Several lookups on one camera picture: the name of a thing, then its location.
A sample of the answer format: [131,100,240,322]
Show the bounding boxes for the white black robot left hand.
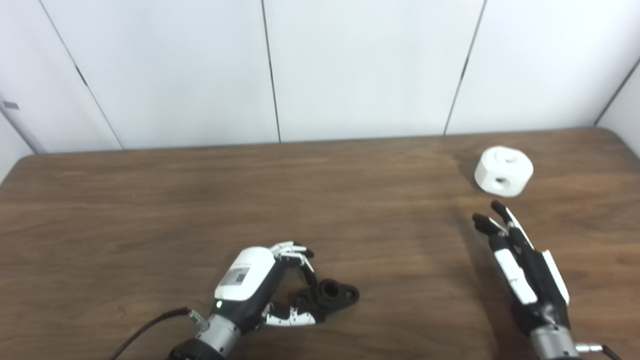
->
[210,241,326,333]

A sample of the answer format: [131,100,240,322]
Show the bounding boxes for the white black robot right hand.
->
[472,200,571,336]

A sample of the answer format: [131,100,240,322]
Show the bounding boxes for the black flanged holder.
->
[292,279,360,316]

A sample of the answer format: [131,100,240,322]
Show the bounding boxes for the round white piece with holes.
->
[474,145,534,197]

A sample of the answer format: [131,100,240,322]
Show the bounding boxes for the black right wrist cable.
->
[575,342,623,360]

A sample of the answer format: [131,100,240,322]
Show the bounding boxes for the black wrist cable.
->
[575,342,623,360]
[109,307,208,360]

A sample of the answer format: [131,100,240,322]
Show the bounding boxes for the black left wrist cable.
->
[109,307,208,360]

